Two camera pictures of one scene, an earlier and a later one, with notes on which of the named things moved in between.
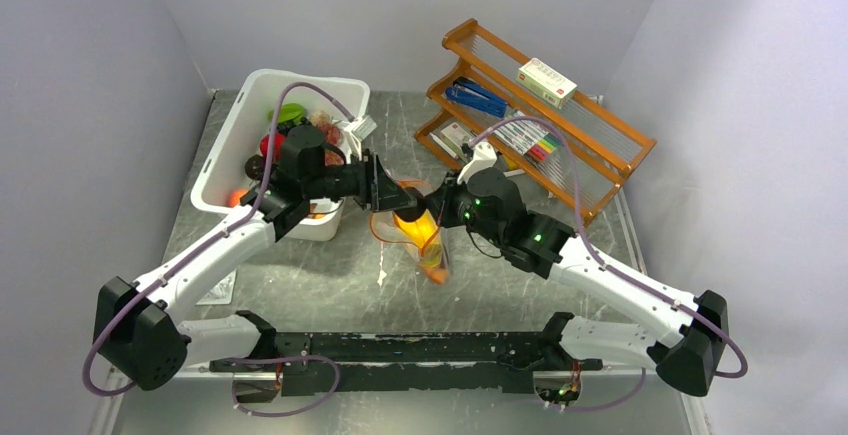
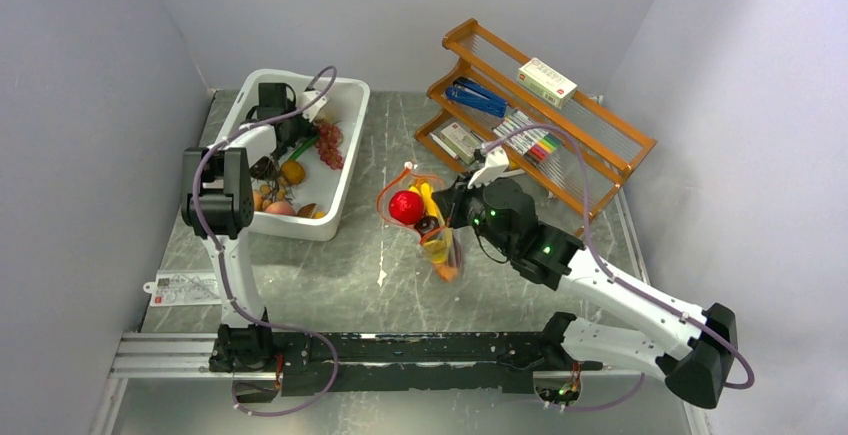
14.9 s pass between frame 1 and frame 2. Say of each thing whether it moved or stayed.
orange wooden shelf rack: stayed
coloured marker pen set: stayed
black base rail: stayed
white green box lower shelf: stayed
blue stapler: stayed
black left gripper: moved
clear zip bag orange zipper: moved
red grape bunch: stayed
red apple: moved
